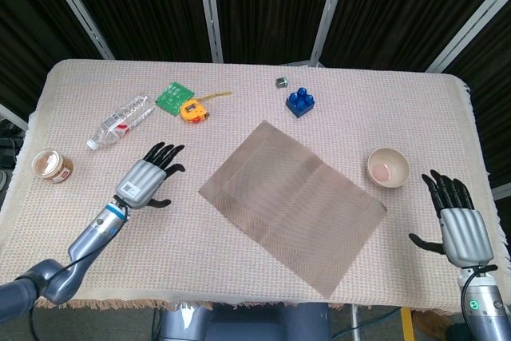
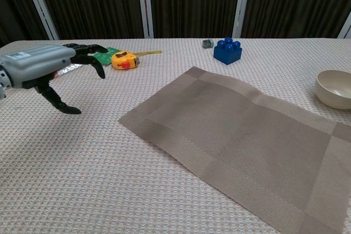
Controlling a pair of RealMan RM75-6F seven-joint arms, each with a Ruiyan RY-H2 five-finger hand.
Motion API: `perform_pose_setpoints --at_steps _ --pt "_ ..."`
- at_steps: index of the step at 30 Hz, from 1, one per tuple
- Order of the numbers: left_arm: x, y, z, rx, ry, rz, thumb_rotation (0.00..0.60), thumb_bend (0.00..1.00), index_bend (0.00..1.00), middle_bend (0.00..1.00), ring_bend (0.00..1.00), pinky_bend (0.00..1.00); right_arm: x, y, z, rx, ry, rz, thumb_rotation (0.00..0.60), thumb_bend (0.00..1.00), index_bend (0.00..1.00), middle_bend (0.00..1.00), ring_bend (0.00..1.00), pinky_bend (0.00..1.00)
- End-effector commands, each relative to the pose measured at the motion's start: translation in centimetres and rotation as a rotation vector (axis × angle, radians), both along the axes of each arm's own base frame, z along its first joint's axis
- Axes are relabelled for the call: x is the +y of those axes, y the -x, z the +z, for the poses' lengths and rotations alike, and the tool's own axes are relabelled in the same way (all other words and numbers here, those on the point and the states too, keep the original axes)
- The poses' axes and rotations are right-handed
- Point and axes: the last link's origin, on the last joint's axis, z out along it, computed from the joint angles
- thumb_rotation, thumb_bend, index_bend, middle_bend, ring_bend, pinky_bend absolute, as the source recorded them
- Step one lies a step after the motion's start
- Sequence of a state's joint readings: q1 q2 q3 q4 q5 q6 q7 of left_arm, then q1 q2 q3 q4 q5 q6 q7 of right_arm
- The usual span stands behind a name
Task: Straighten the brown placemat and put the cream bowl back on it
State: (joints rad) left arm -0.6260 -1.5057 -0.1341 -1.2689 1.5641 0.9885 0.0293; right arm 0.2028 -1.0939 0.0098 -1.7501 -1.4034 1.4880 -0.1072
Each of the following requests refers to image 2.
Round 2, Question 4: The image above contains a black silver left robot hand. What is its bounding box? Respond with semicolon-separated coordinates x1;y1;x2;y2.
0;43;109;115

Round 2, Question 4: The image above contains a brown woven placemat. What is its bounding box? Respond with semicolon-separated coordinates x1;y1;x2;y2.
117;66;351;234

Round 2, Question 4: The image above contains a beige bowl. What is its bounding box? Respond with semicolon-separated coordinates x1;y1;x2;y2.
314;70;351;110

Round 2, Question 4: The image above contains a clear plastic water bottle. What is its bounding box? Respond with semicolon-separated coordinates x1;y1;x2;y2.
54;62;83;79

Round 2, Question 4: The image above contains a green circuit board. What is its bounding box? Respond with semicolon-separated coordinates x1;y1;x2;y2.
92;47;121;67

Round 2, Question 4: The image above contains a yellow tape measure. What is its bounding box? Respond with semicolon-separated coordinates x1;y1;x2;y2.
111;49;162;70

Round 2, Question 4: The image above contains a beige waffle tablecloth with fringe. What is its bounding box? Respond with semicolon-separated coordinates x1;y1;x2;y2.
0;38;351;234

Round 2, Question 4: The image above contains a blue toy building block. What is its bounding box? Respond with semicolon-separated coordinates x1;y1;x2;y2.
213;37;243;66

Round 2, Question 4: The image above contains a white aluminium screen post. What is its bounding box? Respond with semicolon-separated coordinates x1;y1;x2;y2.
20;0;60;40
136;0;155;39
337;14;351;39
232;0;252;39

